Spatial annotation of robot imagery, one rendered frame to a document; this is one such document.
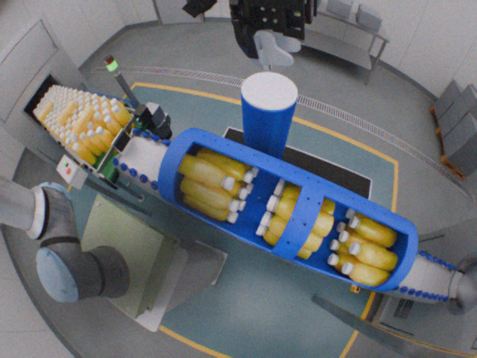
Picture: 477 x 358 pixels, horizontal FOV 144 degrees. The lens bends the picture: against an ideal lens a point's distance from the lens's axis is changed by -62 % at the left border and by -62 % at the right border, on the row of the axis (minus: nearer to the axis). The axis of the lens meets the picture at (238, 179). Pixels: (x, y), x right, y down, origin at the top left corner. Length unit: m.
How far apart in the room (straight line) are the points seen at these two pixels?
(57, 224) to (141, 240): 0.23
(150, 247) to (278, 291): 1.40
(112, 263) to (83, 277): 0.11
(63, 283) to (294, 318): 1.72
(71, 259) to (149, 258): 0.20
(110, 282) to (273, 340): 1.61
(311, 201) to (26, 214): 0.65
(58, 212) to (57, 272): 0.13
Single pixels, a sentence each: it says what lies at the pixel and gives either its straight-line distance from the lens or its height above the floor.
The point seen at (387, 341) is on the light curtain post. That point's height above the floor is 1.12.
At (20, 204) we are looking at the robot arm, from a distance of 0.43.
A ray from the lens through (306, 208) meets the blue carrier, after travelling 0.52.
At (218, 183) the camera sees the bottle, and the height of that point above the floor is 1.17.
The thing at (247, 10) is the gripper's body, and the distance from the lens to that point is 0.23.
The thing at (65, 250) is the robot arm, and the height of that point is 1.45.
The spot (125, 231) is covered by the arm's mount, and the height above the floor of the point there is 1.27.
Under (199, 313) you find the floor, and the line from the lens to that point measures 1.87.
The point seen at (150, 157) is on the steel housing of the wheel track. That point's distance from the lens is 1.03.
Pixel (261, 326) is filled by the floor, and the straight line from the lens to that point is 1.86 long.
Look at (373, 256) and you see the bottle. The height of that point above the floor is 1.15.
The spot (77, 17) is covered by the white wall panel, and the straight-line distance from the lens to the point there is 5.48.
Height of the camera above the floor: 1.73
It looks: 69 degrees down
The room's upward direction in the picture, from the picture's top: 9 degrees counter-clockwise
